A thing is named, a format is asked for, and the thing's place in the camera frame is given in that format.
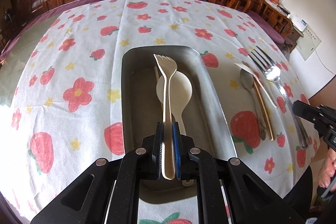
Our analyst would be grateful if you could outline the gold metal chopstick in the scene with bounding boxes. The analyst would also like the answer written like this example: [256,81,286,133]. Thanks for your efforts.
[253,77,276,141]

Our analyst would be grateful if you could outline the silver metal fork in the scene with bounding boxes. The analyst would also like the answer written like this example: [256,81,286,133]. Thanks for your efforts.
[249,46,310,150]

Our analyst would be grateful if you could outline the grey metal spoon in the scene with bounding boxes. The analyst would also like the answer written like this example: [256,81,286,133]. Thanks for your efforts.
[240,69,267,140]

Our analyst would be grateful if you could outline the large white plastic spoon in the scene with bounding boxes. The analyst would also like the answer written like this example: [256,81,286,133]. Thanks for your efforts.
[154,67,194,187]

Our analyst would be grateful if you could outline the beige plastic fork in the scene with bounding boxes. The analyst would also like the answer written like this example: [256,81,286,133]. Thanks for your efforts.
[154,54,177,180]

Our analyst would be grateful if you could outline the person right hand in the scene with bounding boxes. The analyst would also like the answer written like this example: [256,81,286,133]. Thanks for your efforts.
[318,148,336,188]

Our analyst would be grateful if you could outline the grey metal tray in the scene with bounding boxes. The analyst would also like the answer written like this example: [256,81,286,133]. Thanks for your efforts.
[121,45,238,205]

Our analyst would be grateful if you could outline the wooden side table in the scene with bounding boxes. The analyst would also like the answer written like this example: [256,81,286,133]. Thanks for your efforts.
[284,26,303,53]

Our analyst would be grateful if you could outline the strawberry flower tablecloth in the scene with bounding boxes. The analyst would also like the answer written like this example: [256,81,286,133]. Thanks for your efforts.
[1,0,319,223]

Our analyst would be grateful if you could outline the white device on table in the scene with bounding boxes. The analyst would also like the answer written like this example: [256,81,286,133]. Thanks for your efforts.
[291,15,307,32]

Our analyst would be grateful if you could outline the purple armchair cushion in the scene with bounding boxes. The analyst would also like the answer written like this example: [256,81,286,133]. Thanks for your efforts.
[247,10,285,44]

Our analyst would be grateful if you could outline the white wall electrical box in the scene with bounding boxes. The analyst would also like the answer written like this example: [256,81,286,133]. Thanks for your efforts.
[296,25,321,61]

